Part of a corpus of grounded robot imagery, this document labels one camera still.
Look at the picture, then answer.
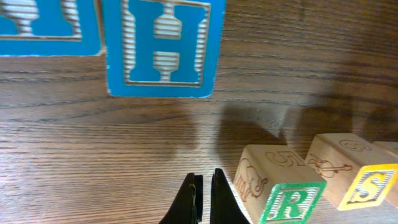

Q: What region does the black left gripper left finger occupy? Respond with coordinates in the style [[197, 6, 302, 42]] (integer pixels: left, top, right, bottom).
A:
[[159, 173, 203, 224]]

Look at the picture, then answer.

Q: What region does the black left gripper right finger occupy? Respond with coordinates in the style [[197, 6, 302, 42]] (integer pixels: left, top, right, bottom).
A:
[[210, 168, 249, 224]]

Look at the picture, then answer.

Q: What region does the green R block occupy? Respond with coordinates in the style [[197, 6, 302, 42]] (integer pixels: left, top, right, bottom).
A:
[[233, 144, 327, 224]]

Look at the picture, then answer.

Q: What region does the yellow 6 block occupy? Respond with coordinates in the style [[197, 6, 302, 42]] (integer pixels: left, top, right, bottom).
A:
[[305, 133, 397, 211]]

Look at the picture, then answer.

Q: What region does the yellow S block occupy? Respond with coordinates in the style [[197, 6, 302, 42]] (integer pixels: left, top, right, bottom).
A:
[[372, 141, 398, 208]]

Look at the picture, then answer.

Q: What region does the blue H block right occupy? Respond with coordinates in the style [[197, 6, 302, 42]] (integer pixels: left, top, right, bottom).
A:
[[102, 0, 226, 98]]

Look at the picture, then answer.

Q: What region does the blue h block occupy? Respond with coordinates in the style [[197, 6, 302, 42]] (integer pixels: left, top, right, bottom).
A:
[[1, 0, 104, 57], [102, 0, 226, 98]]

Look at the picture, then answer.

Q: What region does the blue H block left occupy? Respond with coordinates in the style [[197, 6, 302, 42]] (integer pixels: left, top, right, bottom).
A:
[[1, 0, 104, 57]]

